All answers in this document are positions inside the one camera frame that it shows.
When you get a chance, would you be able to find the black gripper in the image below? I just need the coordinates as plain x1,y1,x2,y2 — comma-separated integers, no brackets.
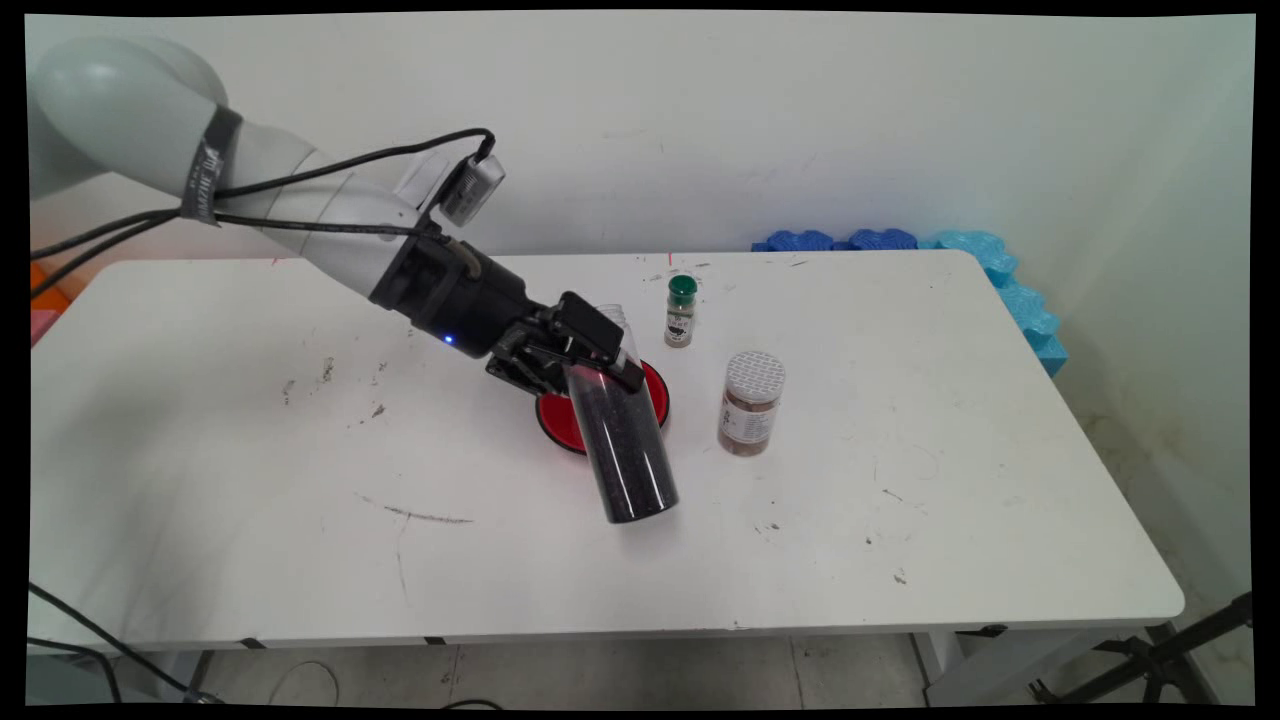
370,235,646,398

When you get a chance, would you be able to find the clear jar of black grains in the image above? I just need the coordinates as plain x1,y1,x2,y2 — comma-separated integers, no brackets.
565,303,681,526

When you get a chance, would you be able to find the red bowl with black rim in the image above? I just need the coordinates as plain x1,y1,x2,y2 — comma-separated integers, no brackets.
535,358,671,456

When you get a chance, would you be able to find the small green-capped spice bottle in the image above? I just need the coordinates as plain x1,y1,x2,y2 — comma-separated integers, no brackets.
664,274,699,349

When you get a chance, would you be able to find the white-lidded brown spice jar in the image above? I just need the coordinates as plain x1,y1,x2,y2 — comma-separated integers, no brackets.
717,351,787,457

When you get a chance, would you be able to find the cyan foam mat piece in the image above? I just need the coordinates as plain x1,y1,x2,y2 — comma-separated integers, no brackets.
920,230,1069,379

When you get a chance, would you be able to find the white table leg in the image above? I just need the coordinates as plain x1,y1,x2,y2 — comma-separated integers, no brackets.
910,628,1151,706

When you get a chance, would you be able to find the orange box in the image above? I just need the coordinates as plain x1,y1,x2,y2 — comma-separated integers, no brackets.
30,262,73,313

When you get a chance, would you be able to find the black tripod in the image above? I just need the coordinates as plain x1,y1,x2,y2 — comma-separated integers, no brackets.
1030,592,1253,704

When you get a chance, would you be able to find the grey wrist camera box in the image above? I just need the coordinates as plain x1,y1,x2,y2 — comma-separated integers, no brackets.
438,153,506,228

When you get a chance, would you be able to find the black camera cable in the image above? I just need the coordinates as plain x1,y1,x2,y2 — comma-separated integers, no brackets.
30,128,498,263

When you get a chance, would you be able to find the black velcro strap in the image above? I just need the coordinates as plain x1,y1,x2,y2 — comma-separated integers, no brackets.
180,105,244,226

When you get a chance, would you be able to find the thin grey floor wire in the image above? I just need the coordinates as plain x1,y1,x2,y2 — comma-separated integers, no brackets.
268,660,341,706

